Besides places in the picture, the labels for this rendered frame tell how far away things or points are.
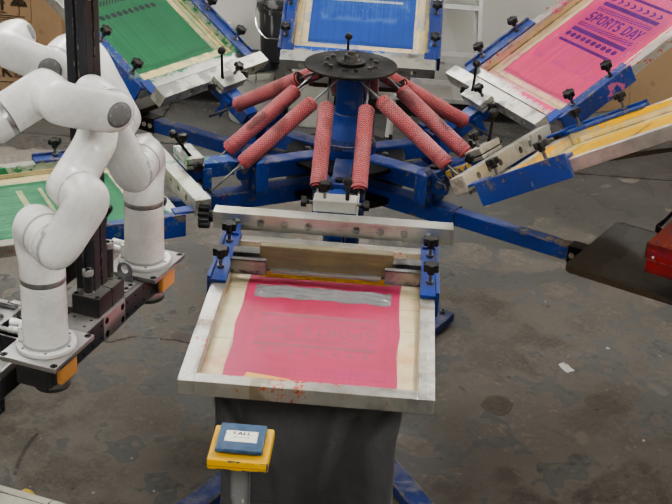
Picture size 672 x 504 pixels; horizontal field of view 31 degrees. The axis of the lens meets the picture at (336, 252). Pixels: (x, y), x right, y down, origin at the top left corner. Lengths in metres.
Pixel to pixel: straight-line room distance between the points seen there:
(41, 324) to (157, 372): 2.16
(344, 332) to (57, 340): 0.80
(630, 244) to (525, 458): 0.99
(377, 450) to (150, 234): 0.74
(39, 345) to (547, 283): 3.35
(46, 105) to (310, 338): 1.02
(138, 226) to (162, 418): 1.65
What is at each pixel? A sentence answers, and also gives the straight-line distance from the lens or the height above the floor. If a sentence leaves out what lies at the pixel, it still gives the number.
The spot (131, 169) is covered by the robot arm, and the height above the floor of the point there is 1.42.
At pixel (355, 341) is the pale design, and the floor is 0.96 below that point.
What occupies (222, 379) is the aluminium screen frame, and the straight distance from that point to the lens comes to 2.81.
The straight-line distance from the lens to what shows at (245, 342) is 3.03.
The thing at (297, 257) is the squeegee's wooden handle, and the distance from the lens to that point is 3.28.
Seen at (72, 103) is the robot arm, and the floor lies 1.70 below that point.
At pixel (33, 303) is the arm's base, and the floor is 1.26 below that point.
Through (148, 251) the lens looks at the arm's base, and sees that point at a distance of 2.95.
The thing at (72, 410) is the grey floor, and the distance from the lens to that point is 4.54.
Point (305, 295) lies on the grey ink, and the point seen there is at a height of 0.96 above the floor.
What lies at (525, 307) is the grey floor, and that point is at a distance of 5.36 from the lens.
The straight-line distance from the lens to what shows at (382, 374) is 2.93.
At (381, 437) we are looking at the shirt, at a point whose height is 0.82.
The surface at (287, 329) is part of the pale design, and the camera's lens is 3.09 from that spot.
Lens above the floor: 2.48
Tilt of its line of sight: 26 degrees down
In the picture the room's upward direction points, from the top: 3 degrees clockwise
